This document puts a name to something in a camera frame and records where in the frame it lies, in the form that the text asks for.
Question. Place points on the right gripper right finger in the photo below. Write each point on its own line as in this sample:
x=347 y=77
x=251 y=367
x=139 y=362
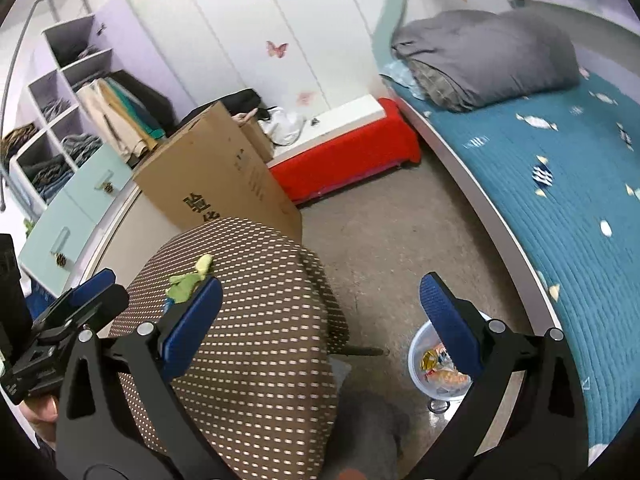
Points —
x=546 y=436

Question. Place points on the green wrapper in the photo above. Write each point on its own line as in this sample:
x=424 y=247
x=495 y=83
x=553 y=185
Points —
x=182 y=286

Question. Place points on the teal bunk bed frame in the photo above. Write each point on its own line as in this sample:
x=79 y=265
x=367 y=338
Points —
x=605 y=36

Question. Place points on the grey folded duvet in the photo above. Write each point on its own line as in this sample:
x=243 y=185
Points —
x=464 y=60

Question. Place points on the person's left hand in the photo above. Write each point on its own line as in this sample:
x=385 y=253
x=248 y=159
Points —
x=42 y=415

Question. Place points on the hanging clothes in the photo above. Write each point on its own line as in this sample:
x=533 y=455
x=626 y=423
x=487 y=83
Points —
x=130 y=116

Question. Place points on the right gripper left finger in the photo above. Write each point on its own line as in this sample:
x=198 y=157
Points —
x=97 y=437

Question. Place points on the red covered bench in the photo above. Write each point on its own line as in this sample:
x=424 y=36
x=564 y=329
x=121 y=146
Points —
x=350 y=158

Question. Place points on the lilac shelf wardrobe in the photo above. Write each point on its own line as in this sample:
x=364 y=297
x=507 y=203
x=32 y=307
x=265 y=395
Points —
x=79 y=207

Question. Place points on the white trash bin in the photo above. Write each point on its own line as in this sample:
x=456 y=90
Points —
x=432 y=369

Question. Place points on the large cardboard box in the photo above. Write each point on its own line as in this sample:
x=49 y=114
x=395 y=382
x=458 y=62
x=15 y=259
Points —
x=209 y=170

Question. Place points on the teal quilted mattress cover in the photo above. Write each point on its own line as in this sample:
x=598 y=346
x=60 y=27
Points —
x=562 y=169

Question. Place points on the white plastic bag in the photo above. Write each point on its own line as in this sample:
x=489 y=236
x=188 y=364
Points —
x=282 y=128

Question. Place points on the striped blue pillow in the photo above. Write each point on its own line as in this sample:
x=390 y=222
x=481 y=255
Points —
x=399 y=72

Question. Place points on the brown patterned chair seat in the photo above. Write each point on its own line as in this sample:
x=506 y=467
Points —
x=261 y=387

